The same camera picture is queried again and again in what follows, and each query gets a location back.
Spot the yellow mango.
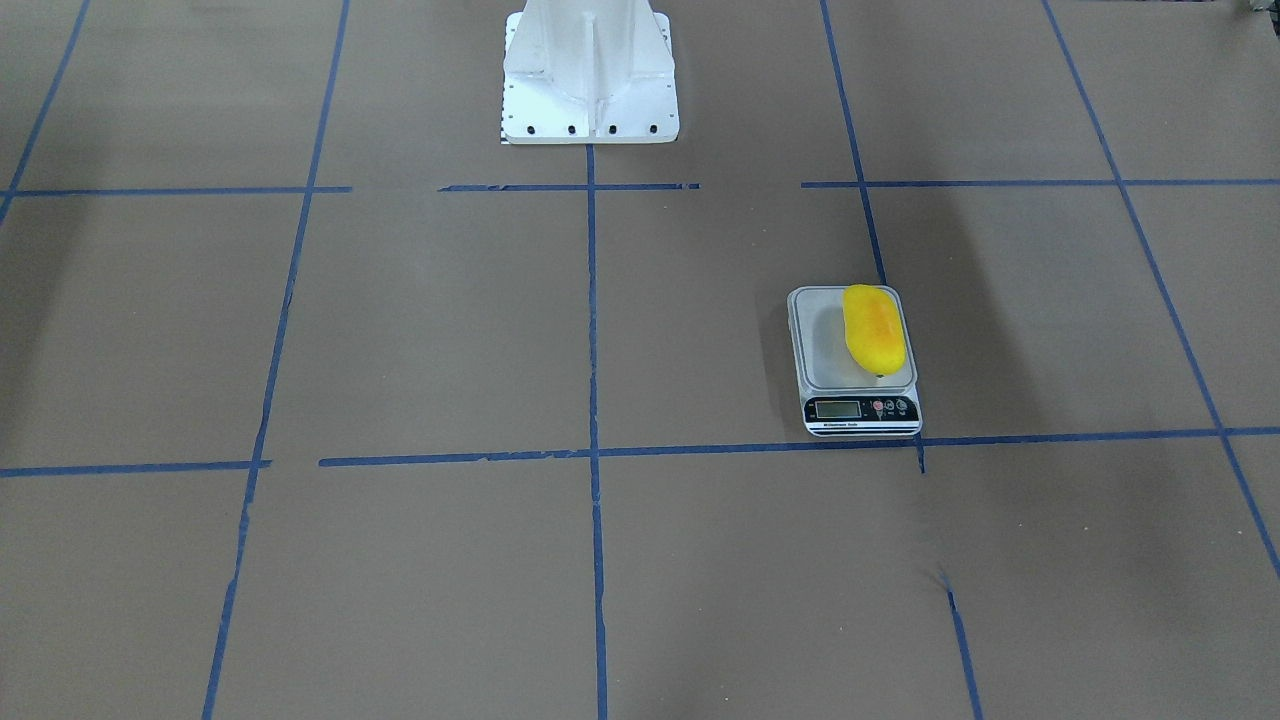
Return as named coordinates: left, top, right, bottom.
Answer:
left=841, top=284, right=908, bottom=375

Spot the digital kitchen scale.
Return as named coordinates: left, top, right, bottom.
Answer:
left=787, top=284, right=923, bottom=438

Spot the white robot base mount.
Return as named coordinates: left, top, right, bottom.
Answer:
left=500, top=1, right=681, bottom=145

